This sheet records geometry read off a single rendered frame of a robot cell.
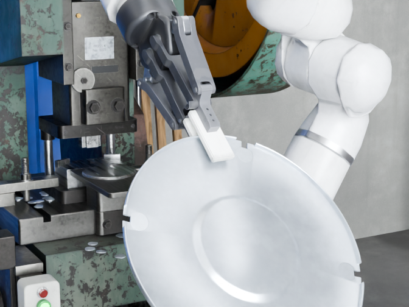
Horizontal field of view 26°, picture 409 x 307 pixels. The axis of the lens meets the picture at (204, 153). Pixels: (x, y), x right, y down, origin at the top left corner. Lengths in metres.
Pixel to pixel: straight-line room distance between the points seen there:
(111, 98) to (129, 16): 0.97
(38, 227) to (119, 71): 0.41
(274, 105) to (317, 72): 2.34
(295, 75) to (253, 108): 2.24
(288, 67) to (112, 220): 0.70
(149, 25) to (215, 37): 1.22
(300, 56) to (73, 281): 0.79
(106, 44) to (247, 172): 1.07
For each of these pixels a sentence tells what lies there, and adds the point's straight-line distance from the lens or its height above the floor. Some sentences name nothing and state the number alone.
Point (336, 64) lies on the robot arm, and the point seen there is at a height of 1.10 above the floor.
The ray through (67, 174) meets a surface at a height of 0.77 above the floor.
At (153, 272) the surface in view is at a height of 0.95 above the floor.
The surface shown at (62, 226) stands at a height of 0.68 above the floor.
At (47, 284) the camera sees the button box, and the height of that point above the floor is 0.62.
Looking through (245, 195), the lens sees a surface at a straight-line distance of 1.01.
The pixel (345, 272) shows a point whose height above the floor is 0.91.
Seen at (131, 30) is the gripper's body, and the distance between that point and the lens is 1.09.
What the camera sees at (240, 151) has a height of 1.04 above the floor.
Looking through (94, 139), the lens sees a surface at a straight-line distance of 2.14.
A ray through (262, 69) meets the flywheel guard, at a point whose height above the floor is 1.02.
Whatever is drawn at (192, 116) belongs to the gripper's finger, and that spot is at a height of 1.08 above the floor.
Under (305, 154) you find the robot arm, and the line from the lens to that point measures 1.47.
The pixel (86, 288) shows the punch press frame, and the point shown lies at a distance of 1.99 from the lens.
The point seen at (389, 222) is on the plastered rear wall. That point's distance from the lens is 4.30.
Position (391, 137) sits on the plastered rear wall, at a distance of 4.20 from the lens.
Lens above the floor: 1.26
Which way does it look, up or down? 12 degrees down
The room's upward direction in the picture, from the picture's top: straight up
